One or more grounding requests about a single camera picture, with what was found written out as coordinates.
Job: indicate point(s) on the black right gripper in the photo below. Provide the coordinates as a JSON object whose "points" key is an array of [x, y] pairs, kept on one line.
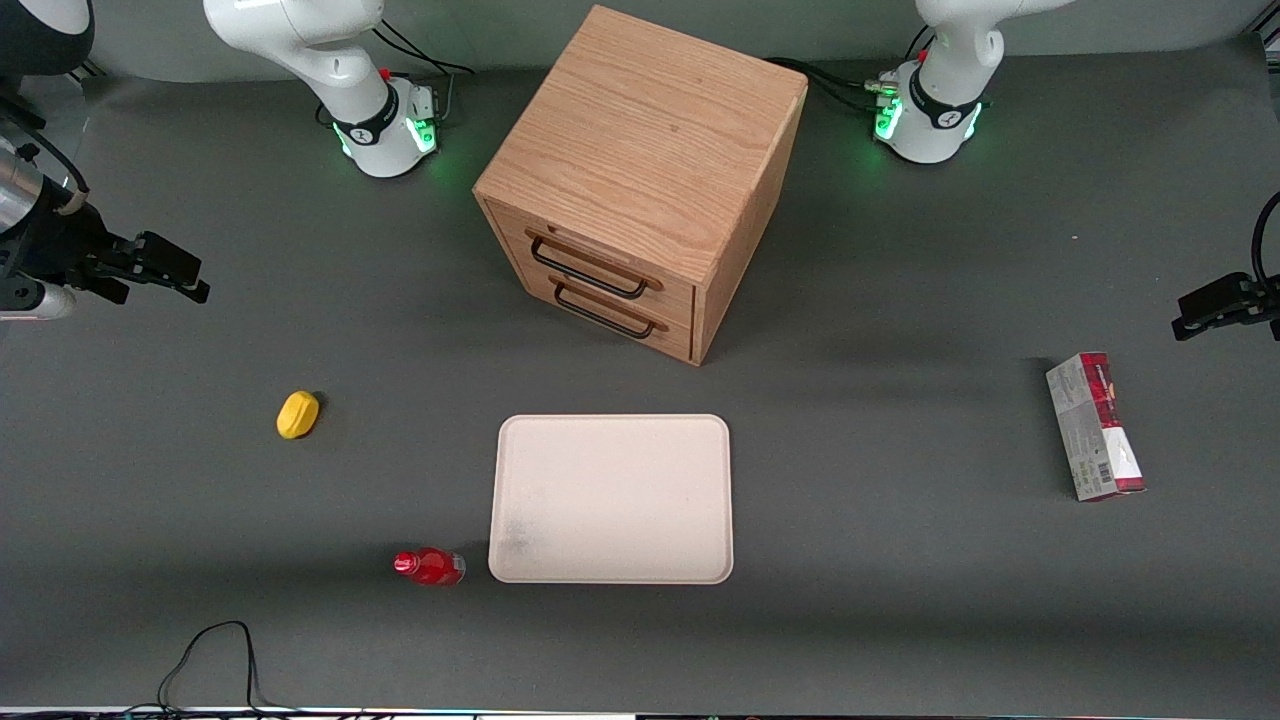
{"points": [[55, 246]]}

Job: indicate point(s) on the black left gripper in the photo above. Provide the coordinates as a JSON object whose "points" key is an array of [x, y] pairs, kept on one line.
{"points": [[1226, 301]]}

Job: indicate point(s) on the red coke bottle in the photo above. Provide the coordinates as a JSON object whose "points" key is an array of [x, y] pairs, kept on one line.
{"points": [[432, 567]]}

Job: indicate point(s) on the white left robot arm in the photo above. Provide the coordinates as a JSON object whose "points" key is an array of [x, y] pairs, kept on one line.
{"points": [[945, 95]]}

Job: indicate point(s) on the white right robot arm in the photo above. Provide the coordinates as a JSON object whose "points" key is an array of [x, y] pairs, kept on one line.
{"points": [[340, 70]]}

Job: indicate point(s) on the beige plastic tray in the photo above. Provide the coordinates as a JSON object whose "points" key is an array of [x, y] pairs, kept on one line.
{"points": [[610, 500]]}

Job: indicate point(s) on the red and grey carton box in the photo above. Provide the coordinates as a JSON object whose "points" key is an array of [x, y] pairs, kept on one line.
{"points": [[1097, 430]]}

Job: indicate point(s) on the yellow lemon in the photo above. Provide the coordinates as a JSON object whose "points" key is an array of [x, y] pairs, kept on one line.
{"points": [[297, 415]]}

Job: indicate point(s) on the wooden drawer front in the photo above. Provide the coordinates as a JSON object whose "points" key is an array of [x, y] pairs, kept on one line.
{"points": [[640, 335], [610, 262]]}

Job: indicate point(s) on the wooden drawer cabinet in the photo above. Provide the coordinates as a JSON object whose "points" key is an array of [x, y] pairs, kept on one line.
{"points": [[650, 130]]}

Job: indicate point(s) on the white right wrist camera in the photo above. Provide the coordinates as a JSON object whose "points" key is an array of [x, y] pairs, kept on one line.
{"points": [[35, 302]]}

